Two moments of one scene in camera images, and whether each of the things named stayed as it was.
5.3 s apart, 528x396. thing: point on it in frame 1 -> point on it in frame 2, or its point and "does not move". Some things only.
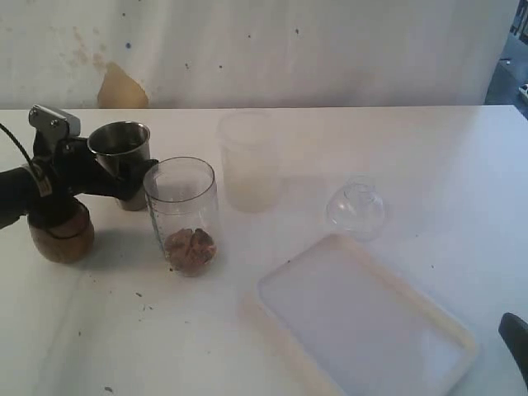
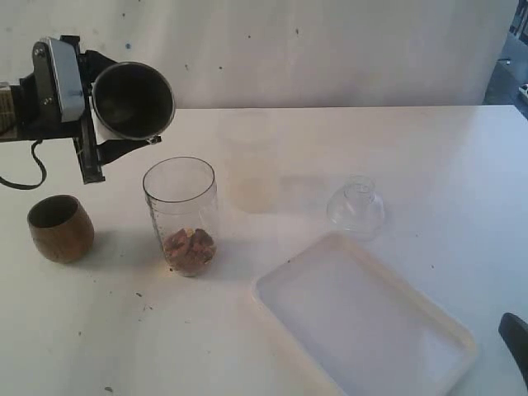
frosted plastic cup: [251, 160] does not move
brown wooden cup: [62, 229] does not move
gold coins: [189, 251] does not move
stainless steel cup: [124, 147] -> [134, 100]
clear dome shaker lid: [355, 209] does not move
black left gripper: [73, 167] -> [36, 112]
